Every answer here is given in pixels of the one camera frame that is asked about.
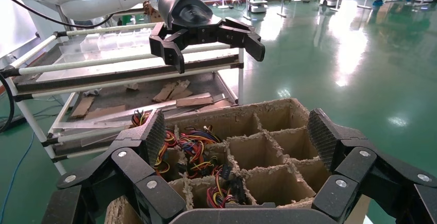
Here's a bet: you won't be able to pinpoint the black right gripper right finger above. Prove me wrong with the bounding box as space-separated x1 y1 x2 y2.
307 108 437 224

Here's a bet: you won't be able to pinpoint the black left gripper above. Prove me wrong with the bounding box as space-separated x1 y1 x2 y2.
149 0 265 74

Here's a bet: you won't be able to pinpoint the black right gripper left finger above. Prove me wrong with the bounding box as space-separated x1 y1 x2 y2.
42 109 187 224

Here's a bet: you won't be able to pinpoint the grey power supply colourful wires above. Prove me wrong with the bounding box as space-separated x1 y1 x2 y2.
129 109 153 129
205 167 248 210
154 125 226 180

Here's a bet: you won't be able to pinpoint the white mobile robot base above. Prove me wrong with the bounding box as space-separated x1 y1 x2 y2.
247 0 268 14

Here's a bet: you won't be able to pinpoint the white pipe rack cart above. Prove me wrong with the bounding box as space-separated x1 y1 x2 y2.
0 23 245 176

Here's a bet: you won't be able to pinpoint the clear plastic compartment tray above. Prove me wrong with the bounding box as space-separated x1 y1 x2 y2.
59 28 153 63

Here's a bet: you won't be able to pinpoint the brown cardboard divider box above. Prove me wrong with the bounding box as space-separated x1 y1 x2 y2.
104 98 371 224

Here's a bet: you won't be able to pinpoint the thin blue floor cable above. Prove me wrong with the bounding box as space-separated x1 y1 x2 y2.
0 132 35 224

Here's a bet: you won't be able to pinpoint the thick black floor cable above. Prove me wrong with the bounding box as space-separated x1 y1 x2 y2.
0 74 16 134

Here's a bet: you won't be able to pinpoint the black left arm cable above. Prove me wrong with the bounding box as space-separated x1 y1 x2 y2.
0 0 115 29

